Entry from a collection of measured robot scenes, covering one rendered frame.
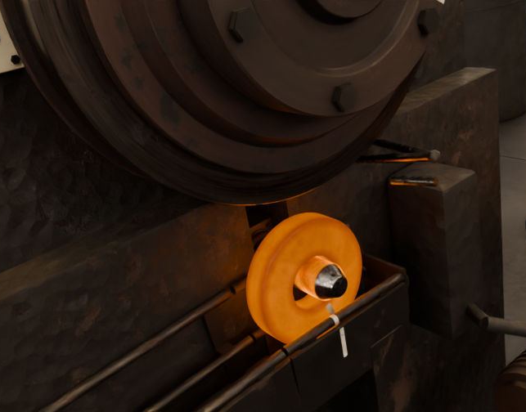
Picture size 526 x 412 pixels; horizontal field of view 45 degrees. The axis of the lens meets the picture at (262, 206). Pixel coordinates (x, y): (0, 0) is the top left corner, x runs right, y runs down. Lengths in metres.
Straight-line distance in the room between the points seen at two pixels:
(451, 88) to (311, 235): 0.37
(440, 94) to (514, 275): 1.27
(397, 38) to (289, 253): 0.26
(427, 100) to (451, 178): 0.14
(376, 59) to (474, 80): 0.46
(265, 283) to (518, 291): 1.46
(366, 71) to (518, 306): 1.51
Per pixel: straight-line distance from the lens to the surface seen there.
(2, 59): 0.64
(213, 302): 0.74
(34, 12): 0.51
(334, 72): 0.56
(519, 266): 2.21
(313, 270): 0.72
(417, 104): 0.94
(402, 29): 0.61
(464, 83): 1.02
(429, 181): 0.67
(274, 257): 0.70
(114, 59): 0.51
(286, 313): 0.74
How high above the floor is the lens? 1.14
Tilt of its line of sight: 24 degrees down
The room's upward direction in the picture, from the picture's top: 11 degrees counter-clockwise
